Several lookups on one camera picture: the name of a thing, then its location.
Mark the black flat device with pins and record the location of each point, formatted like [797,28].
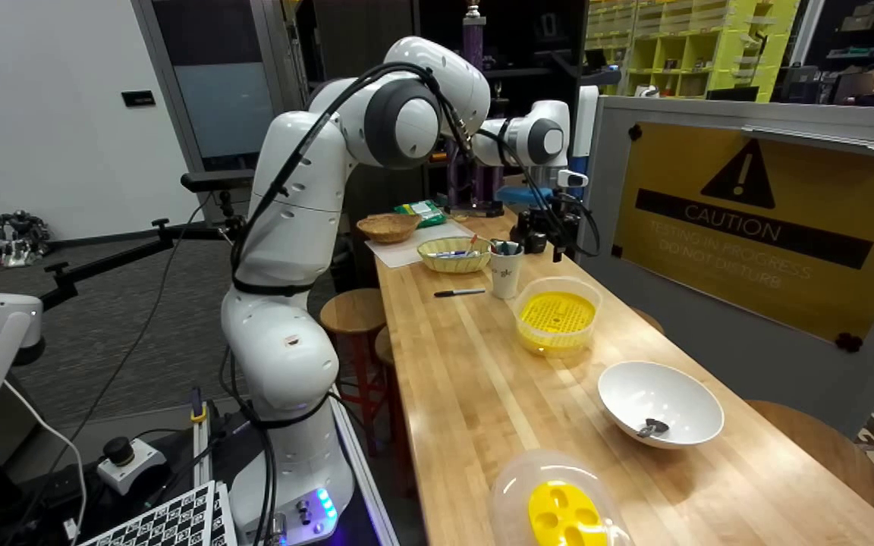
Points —
[526,245]

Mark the clear bowl with yellow contents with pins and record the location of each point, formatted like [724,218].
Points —
[561,510]

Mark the grey barrier panel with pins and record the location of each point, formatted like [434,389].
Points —
[719,353]

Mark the wooden bowl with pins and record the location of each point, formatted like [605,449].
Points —
[387,225]

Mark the small dark object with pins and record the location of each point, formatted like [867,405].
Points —
[653,427]

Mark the black marker pen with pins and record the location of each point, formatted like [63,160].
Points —
[457,293]

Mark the yellow caution sign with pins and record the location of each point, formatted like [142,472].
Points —
[759,261]

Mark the wicker basket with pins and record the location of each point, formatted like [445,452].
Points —
[454,255]

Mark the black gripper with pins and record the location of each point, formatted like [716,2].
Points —
[561,215]

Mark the white paper cup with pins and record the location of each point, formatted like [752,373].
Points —
[505,274]

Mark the emergency stop button box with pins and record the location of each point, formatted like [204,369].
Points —
[133,464]

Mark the white ceramic bowl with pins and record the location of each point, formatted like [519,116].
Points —
[660,396]

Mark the purple bottle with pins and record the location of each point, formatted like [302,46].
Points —
[471,33]

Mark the checkered calibration board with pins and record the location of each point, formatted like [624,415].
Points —
[168,521]

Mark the round wooden stool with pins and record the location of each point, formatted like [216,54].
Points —
[349,306]
[822,444]

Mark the yellow shelf unit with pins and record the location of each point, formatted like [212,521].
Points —
[689,46]

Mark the white robot stand rail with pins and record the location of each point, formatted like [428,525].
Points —
[373,495]

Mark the clear lunchbox with yellow strainer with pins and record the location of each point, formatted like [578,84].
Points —
[556,322]

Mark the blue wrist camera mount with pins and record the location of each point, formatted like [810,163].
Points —
[528,196]

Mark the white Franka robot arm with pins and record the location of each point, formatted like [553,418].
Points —
[288,344]

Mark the green packet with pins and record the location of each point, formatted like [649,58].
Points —
[422,212]

